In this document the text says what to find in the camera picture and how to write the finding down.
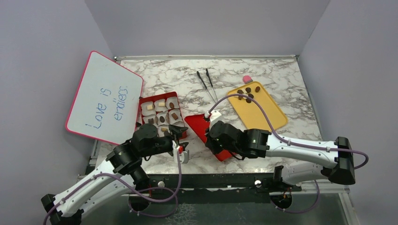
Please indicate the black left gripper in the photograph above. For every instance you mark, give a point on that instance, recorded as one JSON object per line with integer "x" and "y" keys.
{"x": 177, "y": 130}

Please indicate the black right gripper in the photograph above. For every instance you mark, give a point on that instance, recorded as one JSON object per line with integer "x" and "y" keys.
{"x": 210, "y": 142}

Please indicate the milk chocolate rectangle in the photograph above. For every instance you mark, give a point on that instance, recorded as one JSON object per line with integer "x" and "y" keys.
{"x": 174, "y": 116}

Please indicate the red box lid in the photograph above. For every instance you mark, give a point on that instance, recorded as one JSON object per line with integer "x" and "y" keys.
{"x": 199, "y": 126}

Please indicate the red chocolate box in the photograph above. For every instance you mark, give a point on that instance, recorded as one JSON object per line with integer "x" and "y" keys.
{"x": 167, "y": 98}

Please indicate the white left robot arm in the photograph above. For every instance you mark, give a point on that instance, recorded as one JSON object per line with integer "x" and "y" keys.
{"x": 120, "y": 173}

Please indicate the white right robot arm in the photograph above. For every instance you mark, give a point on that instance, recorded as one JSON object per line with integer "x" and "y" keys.
{"x": 331, "y": 160}

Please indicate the yellow plastic tray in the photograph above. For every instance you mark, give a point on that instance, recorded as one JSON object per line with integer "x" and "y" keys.
{"x": 261, "y": 111}

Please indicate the pink eraser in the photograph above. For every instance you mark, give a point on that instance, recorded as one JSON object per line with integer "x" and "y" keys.
{"x": 247, "y": 79}

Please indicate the pink framed whiteboard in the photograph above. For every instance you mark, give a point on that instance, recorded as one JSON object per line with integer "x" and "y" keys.
{"x": 105, "y": 106}

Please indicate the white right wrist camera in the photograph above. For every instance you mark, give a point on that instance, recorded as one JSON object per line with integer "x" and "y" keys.
{"x": 212, "y": 117}

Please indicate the black metal base rail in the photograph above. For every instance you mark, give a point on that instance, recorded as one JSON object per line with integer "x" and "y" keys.
{"x": 231, "y": 188}

